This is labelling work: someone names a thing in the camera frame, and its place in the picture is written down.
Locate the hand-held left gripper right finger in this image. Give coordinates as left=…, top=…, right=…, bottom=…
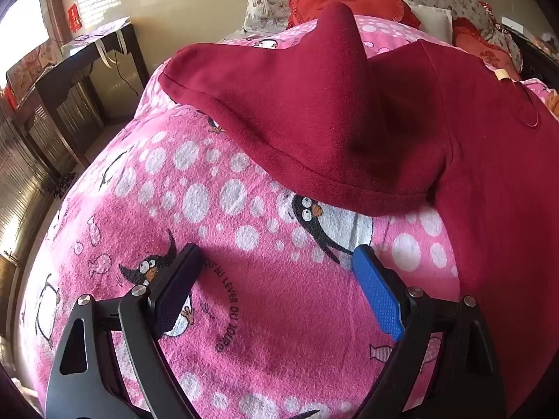
left=351, top=244, right=507, bottom=419

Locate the white pillow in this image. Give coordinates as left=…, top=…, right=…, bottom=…
left=411, top=3, right=455, bottom=44

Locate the patterned cardboard box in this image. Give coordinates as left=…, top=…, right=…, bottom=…
left=4, top=37, right=64, bottom=110

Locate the maroon fleece top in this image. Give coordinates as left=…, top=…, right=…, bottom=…
left=158, top=2, right=559, bottom=419

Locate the dark slatted window cabinet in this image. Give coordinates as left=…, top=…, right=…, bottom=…
left=0, top=96, right=110, bottom=271

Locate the dark patterned floor cloth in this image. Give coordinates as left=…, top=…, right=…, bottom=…
left=52, top=172, right=81, bottom=199

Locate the white paper bag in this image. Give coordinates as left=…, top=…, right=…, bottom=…
left=61, top=16, right=132, bottom=68

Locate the red window sticker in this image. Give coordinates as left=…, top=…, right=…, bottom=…
left=65, top=3, right=84, bottom=31

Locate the black cable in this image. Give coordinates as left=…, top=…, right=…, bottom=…
left=107, top=50, right=143, bottom=97

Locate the dark wooden desk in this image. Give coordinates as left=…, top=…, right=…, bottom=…
left=13, top=24, right=151, bottom=171

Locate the pink penguin blanket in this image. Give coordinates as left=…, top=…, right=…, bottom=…
left=17, top=15, right=559, bottom=419

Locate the dark bedside cabinet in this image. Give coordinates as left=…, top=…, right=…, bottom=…
left=502, top=17, right=559, bottom=97

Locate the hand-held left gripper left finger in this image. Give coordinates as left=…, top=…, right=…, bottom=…
left=44, top=243, right=206, bottom=419

